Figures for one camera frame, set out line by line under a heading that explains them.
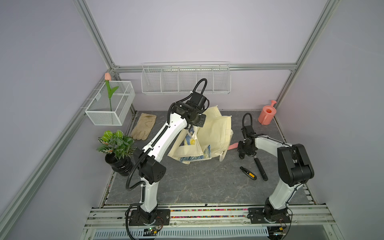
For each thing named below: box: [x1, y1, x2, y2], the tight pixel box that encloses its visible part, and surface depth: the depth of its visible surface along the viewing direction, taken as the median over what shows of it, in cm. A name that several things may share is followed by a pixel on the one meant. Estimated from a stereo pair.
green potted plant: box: [96, 130, 137, 176], surface depth 75 cm
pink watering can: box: [258, 100, 278, 126], surface depth 108 cm
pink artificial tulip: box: [104, 72, 119, 112], surface depth 85 cm
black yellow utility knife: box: [239, 166, 257, 180], surface depth 88 cm
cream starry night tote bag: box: [168, 105, 234, 165], surface depth 90 cm
